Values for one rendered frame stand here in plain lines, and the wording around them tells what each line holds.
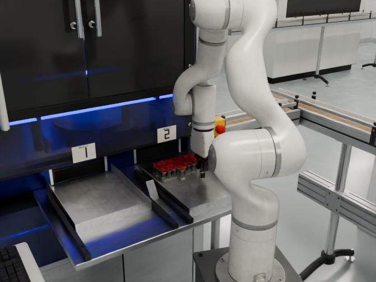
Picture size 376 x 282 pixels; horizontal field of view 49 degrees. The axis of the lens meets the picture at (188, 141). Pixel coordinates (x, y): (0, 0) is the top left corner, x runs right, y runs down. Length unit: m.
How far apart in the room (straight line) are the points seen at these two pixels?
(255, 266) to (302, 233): 1.82
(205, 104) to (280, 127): 0.50
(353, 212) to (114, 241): 1.36
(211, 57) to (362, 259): 1.85
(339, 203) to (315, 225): 0.74
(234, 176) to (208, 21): 0.40
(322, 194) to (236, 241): 1.34
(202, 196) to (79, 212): 0.43
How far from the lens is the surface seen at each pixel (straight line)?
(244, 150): 0.94
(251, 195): 1.00
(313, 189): 2.42
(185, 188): 1.54
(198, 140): 1.51
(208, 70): 1.36
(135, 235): 1.31
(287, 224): 2.99
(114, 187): 1.57
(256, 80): 1.02
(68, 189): 1.59
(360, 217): 2.28
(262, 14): 1.11
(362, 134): 2.09
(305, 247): 2.81
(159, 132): 1.63
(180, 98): 1.41
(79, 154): 1.52
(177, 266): 2.03
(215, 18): 1.09
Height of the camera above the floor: 1.65
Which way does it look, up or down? 23 degrees down
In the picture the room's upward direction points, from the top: straight up
